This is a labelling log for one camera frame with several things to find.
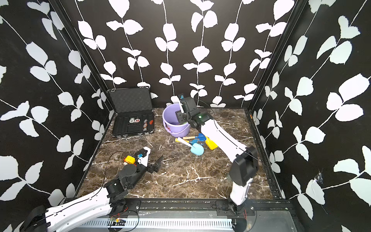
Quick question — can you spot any yellow red toy car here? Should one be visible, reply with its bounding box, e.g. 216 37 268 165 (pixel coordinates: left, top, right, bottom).
124 155 136 164

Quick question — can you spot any blue metal trowel wooden handle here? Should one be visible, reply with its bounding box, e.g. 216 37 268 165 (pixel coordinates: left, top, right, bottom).
183 133 206 141

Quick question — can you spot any black front rail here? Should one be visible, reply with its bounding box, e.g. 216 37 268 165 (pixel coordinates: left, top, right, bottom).
110 198 296 218

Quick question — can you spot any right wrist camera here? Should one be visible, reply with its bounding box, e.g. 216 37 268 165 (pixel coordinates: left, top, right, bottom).
178 94 187 114

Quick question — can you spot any yellow plastic square shovel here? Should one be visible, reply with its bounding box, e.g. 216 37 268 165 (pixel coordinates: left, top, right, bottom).
205 137 218 150

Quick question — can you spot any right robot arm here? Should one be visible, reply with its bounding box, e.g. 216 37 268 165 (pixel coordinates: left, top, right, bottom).
176 95 259 214

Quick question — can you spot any light blue plastic trowel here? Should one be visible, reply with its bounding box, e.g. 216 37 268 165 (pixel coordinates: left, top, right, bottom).
190 146 204 156

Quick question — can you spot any blue rake yellow handle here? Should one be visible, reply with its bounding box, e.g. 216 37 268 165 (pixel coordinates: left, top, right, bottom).
175 137 201 147

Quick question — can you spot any open black tool case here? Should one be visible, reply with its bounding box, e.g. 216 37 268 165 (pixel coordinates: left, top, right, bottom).
107 87 155 138

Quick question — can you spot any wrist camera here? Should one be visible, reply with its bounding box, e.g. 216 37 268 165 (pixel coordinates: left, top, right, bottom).
178 94 187 114
137 147 151 167

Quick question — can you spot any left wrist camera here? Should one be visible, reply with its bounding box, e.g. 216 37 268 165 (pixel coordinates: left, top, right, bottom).
137 147 151 167

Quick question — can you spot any white perforated strip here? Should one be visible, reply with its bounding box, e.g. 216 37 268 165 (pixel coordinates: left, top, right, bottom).
78 218 232 230

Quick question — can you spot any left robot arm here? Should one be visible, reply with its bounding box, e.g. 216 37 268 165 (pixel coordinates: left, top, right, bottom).
19 147 163 232

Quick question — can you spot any purple plastic bucket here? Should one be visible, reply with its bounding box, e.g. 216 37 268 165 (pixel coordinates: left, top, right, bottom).
162 104 190 138

